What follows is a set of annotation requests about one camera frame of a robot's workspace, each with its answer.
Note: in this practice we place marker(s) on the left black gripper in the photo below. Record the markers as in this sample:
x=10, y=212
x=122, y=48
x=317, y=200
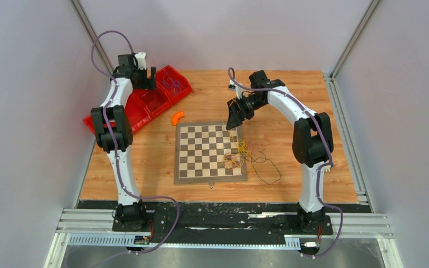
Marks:
x=148, y=84

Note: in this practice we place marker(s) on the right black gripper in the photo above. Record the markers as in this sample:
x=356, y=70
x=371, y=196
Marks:
x=236, y=118

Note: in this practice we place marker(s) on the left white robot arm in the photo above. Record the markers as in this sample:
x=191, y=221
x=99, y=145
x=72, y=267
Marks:
x=114, y=135

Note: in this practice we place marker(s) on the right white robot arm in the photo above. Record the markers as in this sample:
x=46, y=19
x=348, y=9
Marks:
x=312, y=143

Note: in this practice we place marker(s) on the red compartment bin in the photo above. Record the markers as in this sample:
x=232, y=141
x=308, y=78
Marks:
x=144, y=105

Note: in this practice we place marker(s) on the wooden chessboard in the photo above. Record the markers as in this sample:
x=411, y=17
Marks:
x=206, y=152

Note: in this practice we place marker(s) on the orange curved plastic piece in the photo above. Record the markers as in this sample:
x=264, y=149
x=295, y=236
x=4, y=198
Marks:
x=176, y=117

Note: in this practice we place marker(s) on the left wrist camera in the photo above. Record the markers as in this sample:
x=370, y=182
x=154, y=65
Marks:
x=140, y=60

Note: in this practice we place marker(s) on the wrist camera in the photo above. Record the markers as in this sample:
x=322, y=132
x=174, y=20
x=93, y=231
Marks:
x=140, y=60
x=232, y=86

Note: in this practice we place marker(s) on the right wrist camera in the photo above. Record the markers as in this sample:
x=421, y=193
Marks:
x=232, y=86

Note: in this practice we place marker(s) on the aluminium frame post left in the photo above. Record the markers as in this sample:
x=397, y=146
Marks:
x=89, y=30

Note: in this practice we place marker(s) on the aluminium frame post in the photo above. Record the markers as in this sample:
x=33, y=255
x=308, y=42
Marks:
x=89, y=30
x=355, y=37

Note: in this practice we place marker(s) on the aluminium frame post right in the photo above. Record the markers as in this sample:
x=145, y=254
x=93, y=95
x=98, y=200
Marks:
x=355, y=37

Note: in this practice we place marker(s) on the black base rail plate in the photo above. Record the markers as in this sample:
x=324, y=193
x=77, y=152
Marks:
x=230, y=223

